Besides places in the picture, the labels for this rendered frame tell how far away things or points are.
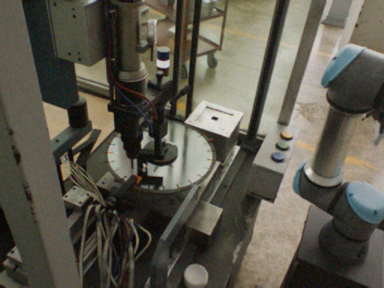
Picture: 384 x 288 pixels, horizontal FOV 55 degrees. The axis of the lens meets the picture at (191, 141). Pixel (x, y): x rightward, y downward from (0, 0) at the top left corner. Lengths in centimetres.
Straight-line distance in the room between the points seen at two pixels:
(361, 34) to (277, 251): 251
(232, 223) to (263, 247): 93
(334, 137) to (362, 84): 19
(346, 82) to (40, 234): 73
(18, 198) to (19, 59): 12
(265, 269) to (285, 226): 34
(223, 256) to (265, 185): 30
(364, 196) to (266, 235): 114
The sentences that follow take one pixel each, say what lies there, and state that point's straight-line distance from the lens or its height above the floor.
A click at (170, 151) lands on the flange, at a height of 96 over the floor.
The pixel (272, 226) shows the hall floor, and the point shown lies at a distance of 228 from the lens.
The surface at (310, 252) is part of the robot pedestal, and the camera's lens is 126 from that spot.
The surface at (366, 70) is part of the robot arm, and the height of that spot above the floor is 136.
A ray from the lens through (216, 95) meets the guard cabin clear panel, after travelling 153.
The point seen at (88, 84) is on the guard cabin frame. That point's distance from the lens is 185.
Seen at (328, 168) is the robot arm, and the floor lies 104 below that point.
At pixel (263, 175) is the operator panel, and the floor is 86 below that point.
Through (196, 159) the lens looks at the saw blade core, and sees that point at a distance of 115.
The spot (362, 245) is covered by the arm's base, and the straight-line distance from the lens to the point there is 126.
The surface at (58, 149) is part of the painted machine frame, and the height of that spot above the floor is 104.
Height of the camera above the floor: 171
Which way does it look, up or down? 39 degrees down
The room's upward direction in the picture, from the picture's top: 6 degrees clockwise
